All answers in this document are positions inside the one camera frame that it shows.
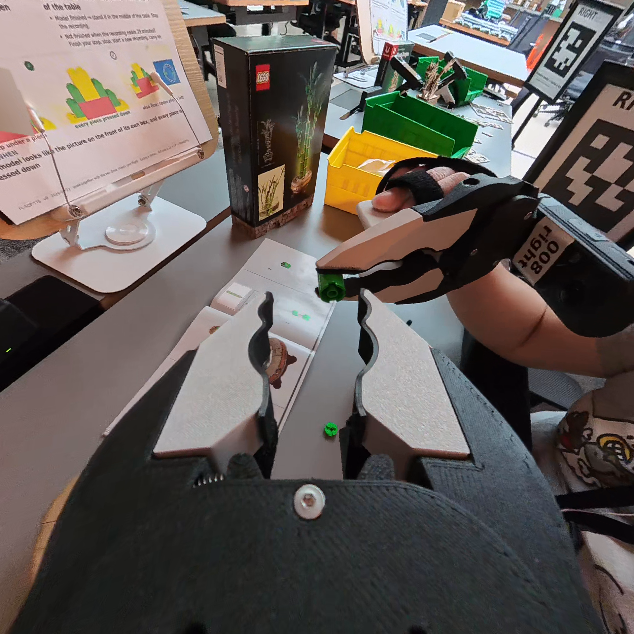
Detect small black red box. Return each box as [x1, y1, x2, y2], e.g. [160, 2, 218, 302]
[375, 41, 415, 92]

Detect white document stand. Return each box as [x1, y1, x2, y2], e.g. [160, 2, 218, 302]
[0, 0, 220, 294]

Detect black building set box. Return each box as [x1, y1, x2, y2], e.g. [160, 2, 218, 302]
[213, 36, 338, 239]

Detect yellow plastic bin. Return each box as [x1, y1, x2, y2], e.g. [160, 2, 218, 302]
[324, 126, 442, 217]

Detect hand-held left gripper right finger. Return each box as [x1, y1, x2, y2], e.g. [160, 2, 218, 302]
[346, 289, 471, 479]

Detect black white marker board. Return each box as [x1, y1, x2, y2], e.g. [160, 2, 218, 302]
[511, 0, 624, 147]

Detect green round toy brick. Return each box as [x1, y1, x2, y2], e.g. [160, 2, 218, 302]
[317, 271, 345, 303]

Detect small bamboo toy model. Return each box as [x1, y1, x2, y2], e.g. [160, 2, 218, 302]
[420, 58, 454, 102]

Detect printed instruction sheet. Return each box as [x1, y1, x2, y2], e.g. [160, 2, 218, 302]
[0, 0, 214, 226]

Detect person's right forearm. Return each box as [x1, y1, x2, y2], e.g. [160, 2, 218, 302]
[445, 258, 634, 379]

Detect toy instruction booklet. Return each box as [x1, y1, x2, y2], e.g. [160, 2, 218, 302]
[101, 238, 338, 438]

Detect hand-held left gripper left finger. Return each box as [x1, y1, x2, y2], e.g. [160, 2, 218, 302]
[153, 291, 279, 477]

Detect white stand base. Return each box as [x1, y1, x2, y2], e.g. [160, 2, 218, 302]
[334, 63, 392, 86]

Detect person's right hand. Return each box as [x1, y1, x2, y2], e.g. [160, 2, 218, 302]
[371, 165, 472, 214]

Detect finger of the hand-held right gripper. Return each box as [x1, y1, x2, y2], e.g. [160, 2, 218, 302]
[341, 266, 449, 305]
[316, 199, 449, 274]

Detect black strap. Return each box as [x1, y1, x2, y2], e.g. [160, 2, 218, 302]
[555, 488, 634, 538]

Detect grey side table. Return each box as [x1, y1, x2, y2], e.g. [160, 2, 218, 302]
[408, 24, 530, 89]

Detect black pale tool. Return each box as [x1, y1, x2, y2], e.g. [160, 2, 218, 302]
[390, 51, 469, 107]

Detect scattered printed cards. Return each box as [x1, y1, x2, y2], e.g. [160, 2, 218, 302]
[466, 101, 514, 166]

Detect printed sheet on wooden board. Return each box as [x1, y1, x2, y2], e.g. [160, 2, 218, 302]
[356, 0, 410, 56]

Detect black electronic box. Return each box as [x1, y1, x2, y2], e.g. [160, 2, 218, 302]
[0, 275, 106, 393]

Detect white printed shirt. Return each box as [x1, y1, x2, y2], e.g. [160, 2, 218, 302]
[532, 369, 634, 634]

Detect green plastic bin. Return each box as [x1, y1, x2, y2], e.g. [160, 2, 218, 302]
[362, 90, 479, 159]
[415, 55, 489, 107]

